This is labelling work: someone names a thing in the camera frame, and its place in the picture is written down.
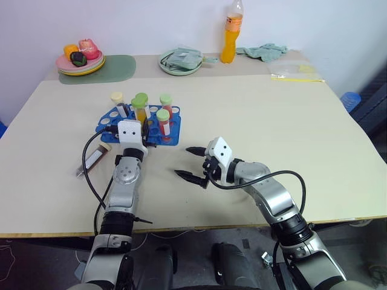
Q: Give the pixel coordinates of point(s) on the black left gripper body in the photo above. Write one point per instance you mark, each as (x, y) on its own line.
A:
(145, 130)

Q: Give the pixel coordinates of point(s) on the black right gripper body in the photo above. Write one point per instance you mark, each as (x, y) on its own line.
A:
(213, 169)

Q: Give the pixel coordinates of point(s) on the green cap yellow tube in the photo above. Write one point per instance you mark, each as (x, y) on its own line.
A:
(140, 114)

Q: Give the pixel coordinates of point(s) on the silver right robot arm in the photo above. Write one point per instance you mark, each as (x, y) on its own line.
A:
(272, 193)

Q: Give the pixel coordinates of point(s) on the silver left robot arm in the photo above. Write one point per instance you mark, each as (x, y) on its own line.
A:
(121, 193)

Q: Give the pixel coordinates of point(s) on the blue test tube rack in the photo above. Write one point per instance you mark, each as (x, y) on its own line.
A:
(178, 124)

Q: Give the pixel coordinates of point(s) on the green cap red tube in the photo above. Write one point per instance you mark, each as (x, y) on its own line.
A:
(162, 115)
(165, 99)

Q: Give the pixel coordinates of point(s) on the green cap clear tube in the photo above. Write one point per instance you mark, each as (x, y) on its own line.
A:
(142, 96)

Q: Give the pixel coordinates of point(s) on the cream cap dark tube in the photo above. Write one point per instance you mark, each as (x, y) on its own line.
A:
(117, 97)

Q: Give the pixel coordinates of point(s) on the brown cap dark red tube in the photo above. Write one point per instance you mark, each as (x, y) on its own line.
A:
(95, 157)

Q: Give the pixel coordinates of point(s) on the green placemat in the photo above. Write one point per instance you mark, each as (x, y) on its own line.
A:
(121, 69)

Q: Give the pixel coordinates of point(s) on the mint green plate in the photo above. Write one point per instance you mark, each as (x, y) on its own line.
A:
(178, 72)

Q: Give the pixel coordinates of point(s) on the stack of coloured plates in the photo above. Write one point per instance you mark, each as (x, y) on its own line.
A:
(102, 64)

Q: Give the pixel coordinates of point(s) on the pale green mesh pouch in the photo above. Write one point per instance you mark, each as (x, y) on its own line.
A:
(184, 59)

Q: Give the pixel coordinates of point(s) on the pale green plate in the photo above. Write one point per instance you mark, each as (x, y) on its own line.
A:
(79, 74)

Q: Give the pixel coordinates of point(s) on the dark rounded shape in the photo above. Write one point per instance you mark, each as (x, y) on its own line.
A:
(164, 266)
(232, 266)

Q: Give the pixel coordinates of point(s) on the black and green toy fruit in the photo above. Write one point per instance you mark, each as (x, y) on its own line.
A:
(78, 58)

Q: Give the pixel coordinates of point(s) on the pink toy apple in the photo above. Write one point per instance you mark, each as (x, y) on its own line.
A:
(88, 48)

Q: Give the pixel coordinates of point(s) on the small metal caster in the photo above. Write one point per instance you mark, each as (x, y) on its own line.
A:
(266, 259)

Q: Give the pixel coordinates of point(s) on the pink plate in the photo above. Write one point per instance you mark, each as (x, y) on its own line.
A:
(62, 63)

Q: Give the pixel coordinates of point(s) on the orange soda bottle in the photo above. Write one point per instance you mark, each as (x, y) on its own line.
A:
(228, 45)

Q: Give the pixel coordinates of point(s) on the orange toy fruit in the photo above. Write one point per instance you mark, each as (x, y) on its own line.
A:
(70, 49)

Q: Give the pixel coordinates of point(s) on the mint green cloth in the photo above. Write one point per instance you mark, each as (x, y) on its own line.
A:
(266, 52)

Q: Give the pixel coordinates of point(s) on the clear zip bag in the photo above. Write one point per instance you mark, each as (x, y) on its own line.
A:
(287, 71)

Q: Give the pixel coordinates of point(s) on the blue object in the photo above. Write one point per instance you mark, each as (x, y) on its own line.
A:
(1, 128)

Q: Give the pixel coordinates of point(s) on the blue round container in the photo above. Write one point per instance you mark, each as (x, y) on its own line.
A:
(350, 101)

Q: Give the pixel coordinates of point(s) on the black textured case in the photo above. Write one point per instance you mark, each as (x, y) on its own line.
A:
(373, 102)

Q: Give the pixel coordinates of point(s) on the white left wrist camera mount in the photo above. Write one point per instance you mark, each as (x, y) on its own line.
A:
(130, 131)

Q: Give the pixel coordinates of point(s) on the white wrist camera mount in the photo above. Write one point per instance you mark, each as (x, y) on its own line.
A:
(130, 131)
(222, 151)

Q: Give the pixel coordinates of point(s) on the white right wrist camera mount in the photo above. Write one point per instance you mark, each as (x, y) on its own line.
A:
(222, 151)

